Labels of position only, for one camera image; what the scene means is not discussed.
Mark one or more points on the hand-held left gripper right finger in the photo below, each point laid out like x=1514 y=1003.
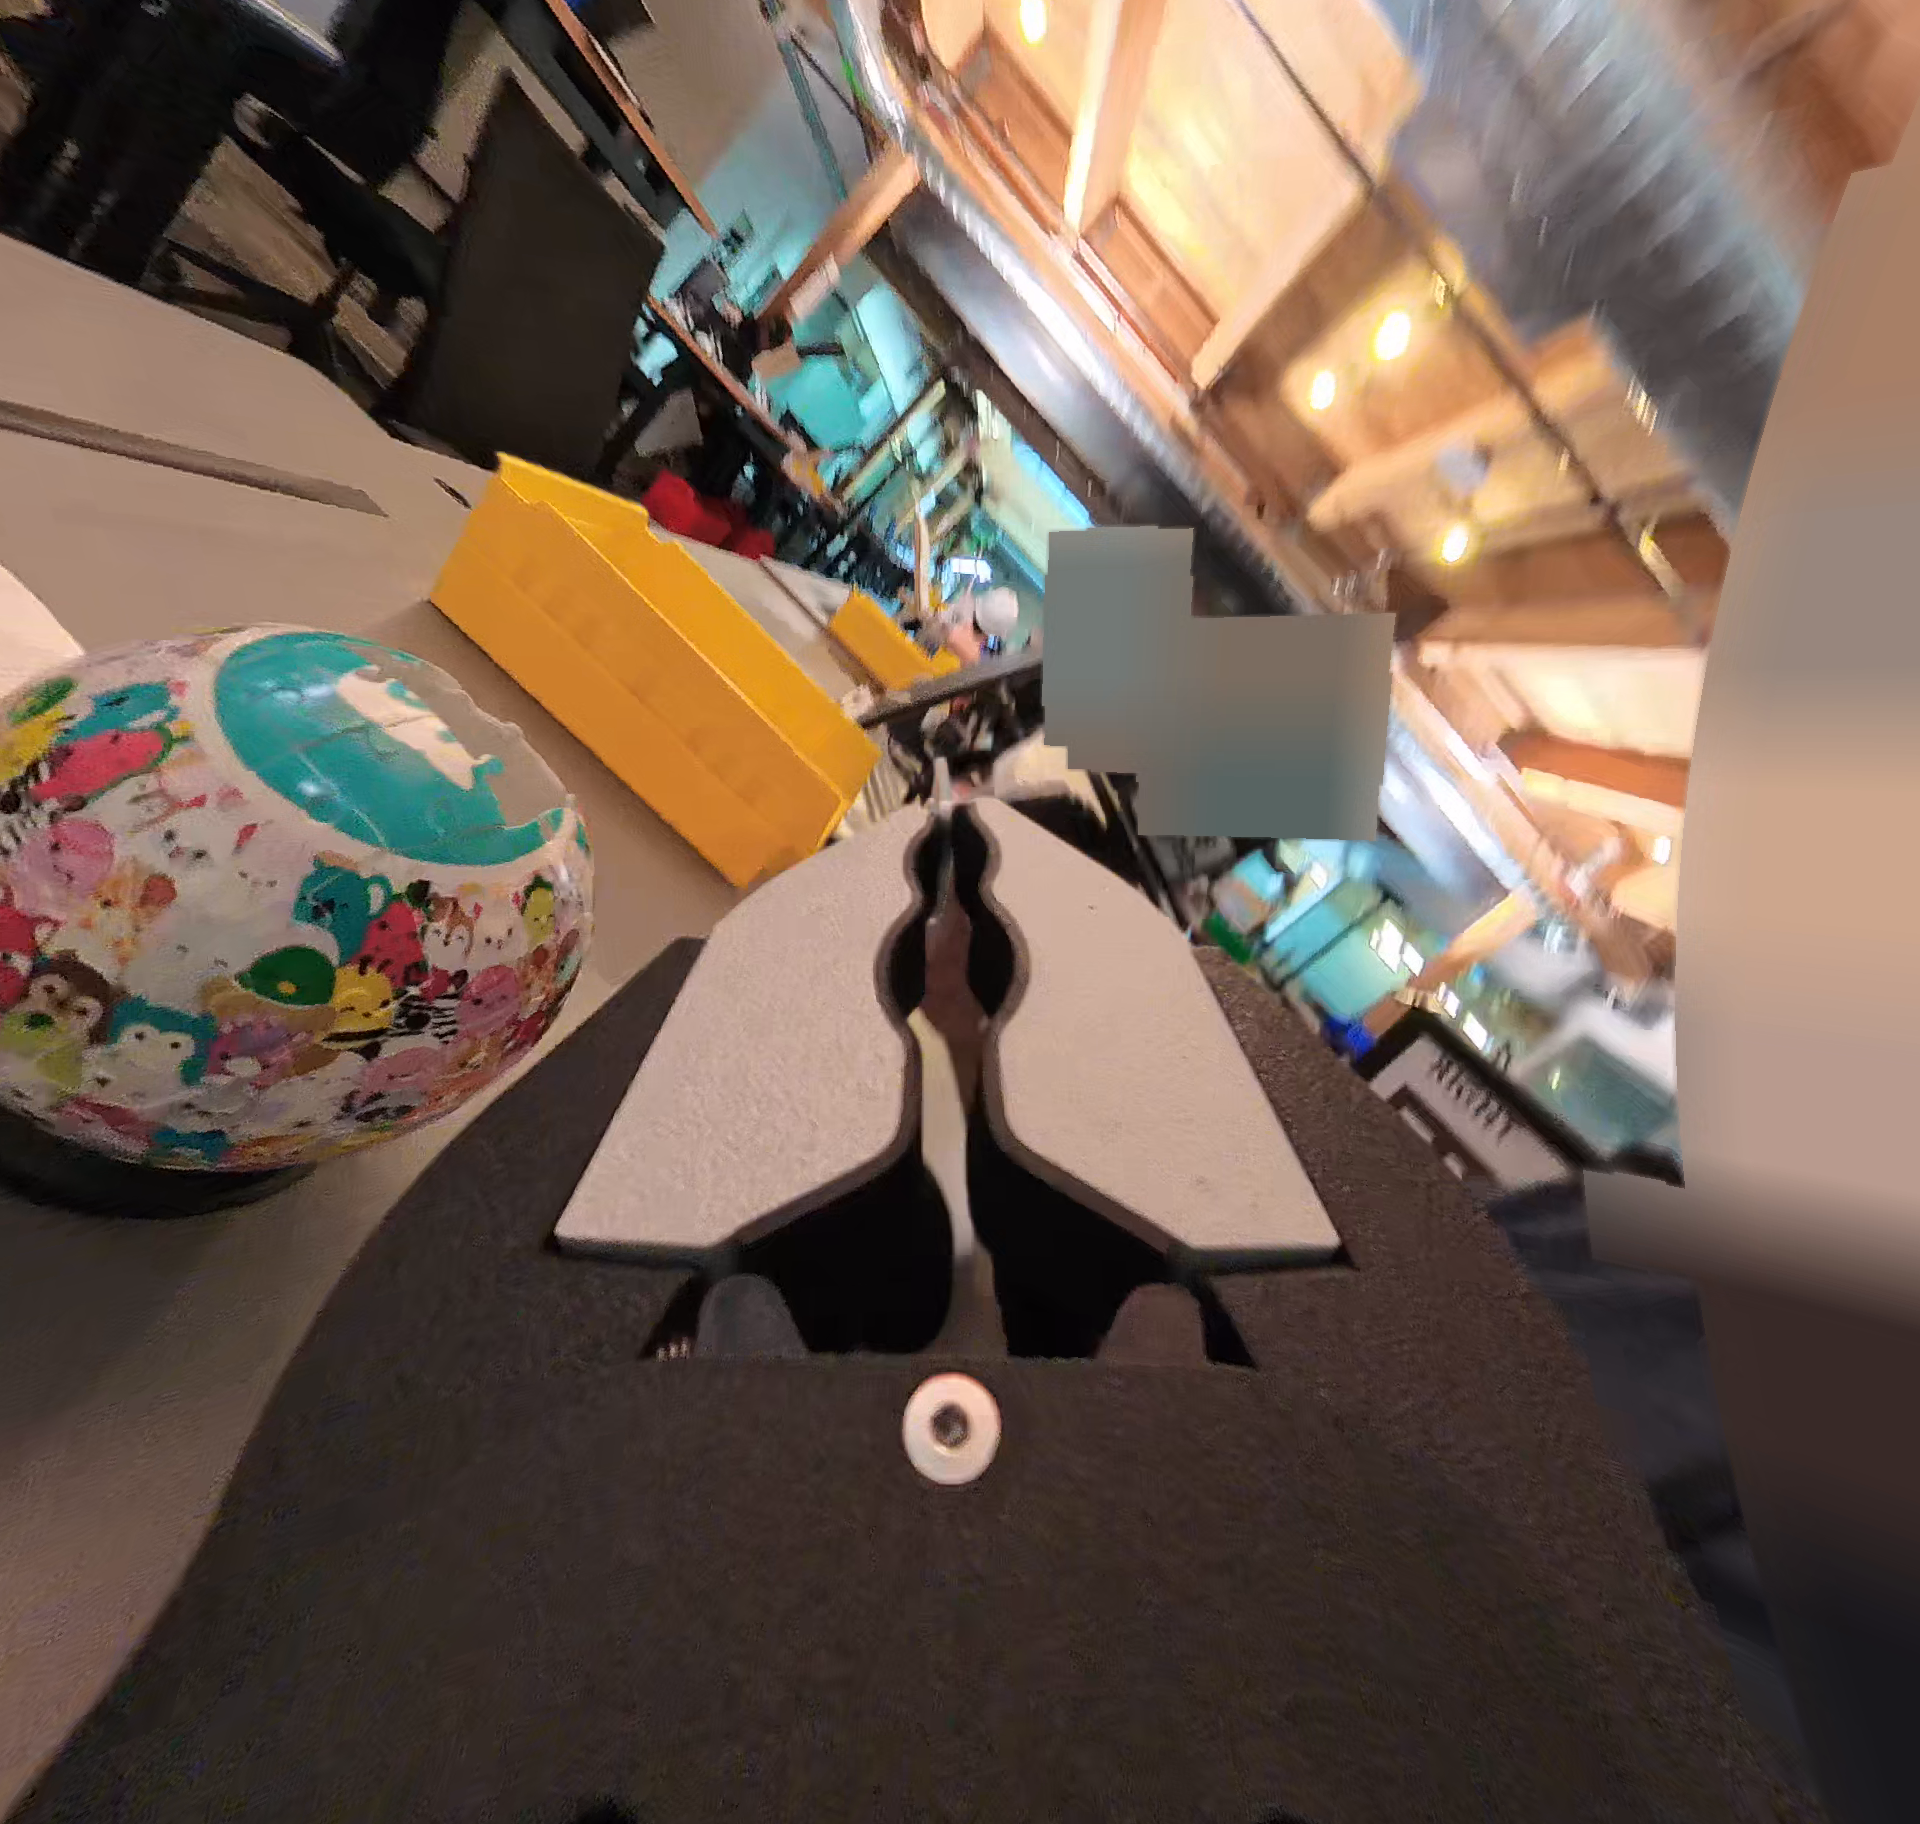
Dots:
x=1141 y=1090

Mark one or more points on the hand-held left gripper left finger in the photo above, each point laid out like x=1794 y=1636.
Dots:
x=751 y=1073

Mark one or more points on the colourful puzzle ball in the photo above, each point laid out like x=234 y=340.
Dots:
x=298 y=924

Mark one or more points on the black ball stand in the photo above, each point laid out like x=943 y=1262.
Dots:
x=92 y=1180

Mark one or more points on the yellow plastic bin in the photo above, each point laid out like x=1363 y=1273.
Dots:
x=647 y=656

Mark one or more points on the small yellow bin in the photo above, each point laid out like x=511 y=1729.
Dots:
x=880 y=639

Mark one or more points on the red object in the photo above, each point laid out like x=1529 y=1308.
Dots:
x=699 y=513

